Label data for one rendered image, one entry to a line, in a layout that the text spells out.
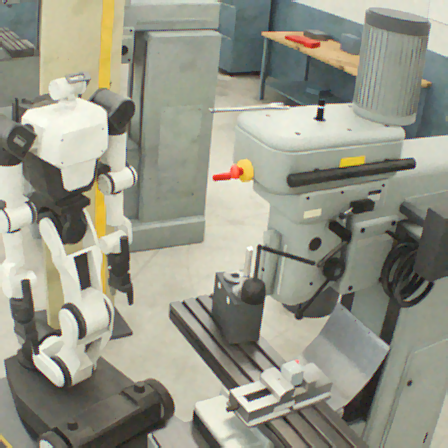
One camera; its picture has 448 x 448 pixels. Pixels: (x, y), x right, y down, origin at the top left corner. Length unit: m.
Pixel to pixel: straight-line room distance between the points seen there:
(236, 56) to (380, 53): 7.43
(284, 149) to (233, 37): 7.53
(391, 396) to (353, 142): 1.09
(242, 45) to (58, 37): 6.17
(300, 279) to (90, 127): 0.81
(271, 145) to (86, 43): 1.82
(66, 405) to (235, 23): 7.11
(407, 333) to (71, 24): 2.11
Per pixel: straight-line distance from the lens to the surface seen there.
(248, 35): 9.32
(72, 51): 3.36
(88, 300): 2.41
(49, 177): 2.21
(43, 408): 2.76
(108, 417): 2.68
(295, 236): 1.94
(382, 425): 2.66
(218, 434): 2.34
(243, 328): 2.52
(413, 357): 2.47
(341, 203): 1.92
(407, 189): 2.11
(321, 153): 1.78
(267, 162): 1.75
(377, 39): 1.94
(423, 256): 1.95
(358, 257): 2.08
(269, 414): 2.24
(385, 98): 1.96
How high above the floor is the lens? 2.47
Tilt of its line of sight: 28 degrees down
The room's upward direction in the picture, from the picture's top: 6 degrees clockwise
